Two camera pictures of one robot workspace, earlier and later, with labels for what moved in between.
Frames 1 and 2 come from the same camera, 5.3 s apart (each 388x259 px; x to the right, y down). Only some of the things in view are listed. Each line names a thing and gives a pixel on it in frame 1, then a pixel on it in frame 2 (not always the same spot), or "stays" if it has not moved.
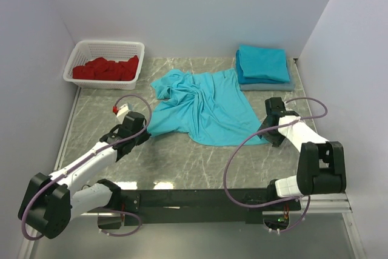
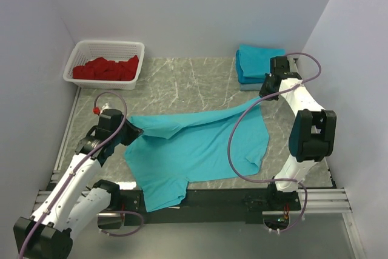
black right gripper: (276, 141) to (263, 91)
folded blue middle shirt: (242, 79) stays
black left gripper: (143, 137) to (134, 133)
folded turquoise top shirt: (264, 62) stays
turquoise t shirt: (210, 108) to (176, 150)
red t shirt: (102, 69) stays
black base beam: (203, 205) stays
